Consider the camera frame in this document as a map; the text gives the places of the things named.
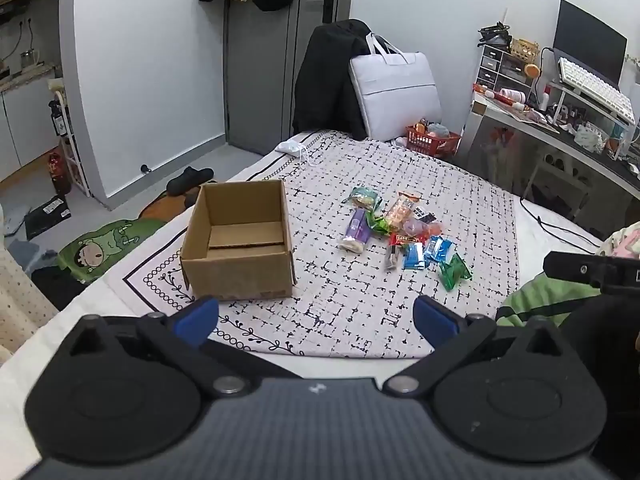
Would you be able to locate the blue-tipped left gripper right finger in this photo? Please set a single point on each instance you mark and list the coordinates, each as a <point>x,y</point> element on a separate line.
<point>454,340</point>

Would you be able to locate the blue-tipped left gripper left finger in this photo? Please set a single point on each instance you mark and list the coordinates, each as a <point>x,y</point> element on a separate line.
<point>178,338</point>

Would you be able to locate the dark green snack packet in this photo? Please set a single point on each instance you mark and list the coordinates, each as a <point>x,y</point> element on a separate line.
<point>453,272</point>

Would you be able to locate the blue snack packet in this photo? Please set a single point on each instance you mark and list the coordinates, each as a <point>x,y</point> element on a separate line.
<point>439,249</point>
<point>414,256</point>

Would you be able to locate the orange pink snack packet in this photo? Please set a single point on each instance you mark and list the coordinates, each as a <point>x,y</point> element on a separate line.
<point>432,229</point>

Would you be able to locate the red candy bar packet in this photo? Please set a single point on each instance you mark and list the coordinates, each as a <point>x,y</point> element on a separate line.
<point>398,239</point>

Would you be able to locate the black white snack packet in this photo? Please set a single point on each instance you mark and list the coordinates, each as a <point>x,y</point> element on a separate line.
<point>424,216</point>

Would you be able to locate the green clothing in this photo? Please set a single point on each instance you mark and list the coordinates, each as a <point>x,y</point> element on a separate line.
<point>546,297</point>

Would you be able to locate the brown cardboard box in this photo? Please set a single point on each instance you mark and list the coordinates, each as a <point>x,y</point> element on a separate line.
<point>238,244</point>

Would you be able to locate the white black patterned blanket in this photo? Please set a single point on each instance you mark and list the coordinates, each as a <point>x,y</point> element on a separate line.
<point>324,256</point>

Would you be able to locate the round purple snack packet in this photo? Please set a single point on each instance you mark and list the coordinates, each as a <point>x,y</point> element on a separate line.
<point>413,227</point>

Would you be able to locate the green cartoon floor mat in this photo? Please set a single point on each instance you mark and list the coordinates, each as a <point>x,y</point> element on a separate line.
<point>94,253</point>

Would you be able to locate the light green snack packet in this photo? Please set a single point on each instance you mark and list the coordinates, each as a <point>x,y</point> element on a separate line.
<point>377,224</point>

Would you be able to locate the orange cracker packet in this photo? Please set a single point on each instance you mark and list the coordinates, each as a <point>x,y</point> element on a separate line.
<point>399,211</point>

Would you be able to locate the purple snack bar packet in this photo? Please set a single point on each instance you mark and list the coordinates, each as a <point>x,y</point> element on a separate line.
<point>357,233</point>

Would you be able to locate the white desk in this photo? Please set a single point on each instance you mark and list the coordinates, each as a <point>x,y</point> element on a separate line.
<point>548,168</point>

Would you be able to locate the black slippers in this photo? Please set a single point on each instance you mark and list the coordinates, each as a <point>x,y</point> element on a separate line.
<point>188,179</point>

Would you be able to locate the green yellow cookie packet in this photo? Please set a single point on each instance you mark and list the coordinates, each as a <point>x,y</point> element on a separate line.
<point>363,197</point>

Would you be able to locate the red plastic basket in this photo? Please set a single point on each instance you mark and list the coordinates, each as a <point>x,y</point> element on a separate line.
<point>426,143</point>

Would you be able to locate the white keyboard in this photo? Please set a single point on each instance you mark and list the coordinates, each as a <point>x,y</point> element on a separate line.
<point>585,82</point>

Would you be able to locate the red bottle on floor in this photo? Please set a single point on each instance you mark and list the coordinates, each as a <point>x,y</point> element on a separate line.
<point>58,173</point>

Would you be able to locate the small drawer organizer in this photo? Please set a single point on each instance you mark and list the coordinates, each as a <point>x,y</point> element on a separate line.
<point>498,70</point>

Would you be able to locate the black computer monitor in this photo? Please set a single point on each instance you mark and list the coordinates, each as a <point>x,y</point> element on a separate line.
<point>586,41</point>

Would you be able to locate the light grey tote bag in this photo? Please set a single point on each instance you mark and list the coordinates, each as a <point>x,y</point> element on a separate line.
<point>394,89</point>

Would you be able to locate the black jacket on chair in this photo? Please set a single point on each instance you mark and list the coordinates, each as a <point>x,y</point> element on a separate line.
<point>324,97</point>

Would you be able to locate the grey door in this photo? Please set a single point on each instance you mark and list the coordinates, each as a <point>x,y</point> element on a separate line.
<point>263,51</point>

